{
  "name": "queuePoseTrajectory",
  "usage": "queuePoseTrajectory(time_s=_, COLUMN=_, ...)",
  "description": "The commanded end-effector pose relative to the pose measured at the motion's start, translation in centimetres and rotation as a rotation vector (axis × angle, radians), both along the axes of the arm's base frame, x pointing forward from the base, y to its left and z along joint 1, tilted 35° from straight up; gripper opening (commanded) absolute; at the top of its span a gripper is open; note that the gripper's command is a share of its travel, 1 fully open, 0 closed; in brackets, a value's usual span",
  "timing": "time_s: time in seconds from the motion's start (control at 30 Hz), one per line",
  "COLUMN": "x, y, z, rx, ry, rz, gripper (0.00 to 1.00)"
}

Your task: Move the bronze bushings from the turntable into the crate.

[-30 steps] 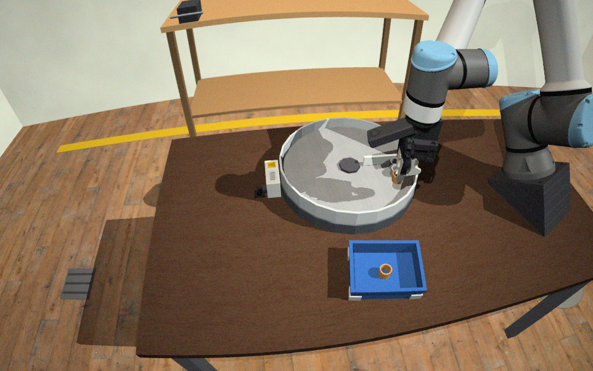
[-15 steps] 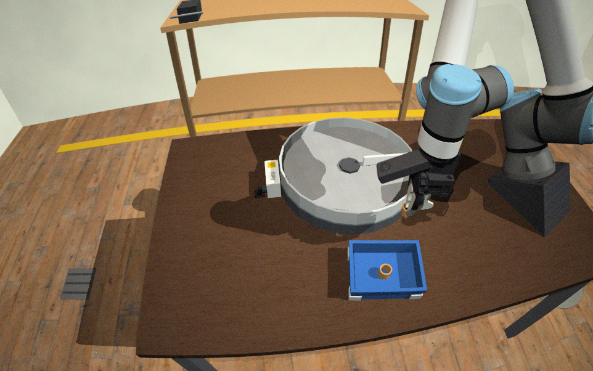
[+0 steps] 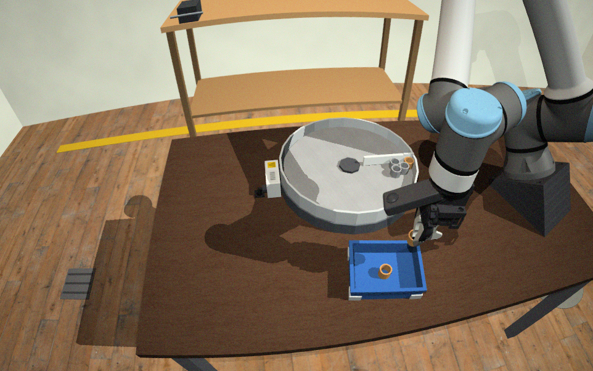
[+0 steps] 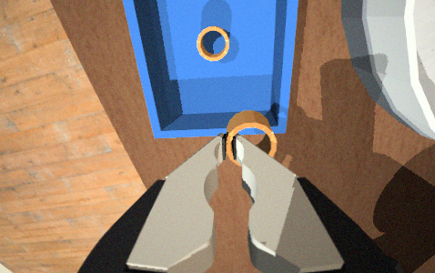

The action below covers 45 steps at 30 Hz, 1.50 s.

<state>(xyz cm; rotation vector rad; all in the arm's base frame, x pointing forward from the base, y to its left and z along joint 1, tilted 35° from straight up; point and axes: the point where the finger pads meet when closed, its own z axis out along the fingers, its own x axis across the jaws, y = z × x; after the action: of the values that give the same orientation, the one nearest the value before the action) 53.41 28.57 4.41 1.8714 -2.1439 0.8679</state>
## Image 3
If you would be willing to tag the grey metal ring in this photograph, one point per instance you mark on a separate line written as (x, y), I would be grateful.
(394, 161)
(405, 168)
(395, 171)

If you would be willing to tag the bronze bushing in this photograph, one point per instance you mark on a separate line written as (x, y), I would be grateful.
(409, 239)
(386, 267)
(410, 161)

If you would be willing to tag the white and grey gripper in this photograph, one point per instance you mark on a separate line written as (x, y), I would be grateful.
(446, 212)

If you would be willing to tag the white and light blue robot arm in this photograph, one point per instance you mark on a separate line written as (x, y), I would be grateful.
(470, 120)

